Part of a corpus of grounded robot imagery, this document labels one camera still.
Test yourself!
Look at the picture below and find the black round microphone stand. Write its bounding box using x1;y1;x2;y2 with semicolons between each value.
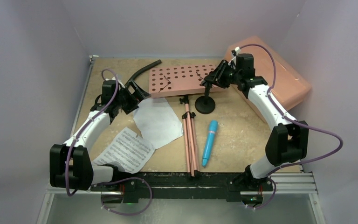
195;83;215;114

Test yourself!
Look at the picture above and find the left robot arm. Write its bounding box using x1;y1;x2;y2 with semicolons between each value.
49;80;151;191

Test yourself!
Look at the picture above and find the blank white paper sheet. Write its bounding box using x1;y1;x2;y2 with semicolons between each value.
133;98;183;149

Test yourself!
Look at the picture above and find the pink perforated music stand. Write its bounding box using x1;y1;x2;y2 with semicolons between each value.
149;64;216;177

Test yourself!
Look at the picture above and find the black foam tube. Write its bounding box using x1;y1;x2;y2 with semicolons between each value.
125;59;162;87

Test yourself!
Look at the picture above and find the blue toy microphone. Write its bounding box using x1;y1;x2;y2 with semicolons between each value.
202;120;218;168

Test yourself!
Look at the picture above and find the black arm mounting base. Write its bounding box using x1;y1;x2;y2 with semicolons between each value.
90;172;274;203

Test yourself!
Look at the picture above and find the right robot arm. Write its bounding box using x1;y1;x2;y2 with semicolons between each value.
201;53;309;190

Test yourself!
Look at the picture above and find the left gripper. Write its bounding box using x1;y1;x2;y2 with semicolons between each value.
114;80;150;114

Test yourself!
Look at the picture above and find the pink plastic storage box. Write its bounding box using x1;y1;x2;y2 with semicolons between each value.
224;36;311;111

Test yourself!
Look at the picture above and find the aluminium frame rail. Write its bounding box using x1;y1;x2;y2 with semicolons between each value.
37;173;325;224

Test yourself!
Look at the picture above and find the printed sheet music page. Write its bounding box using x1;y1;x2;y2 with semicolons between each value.
93;127;155;174

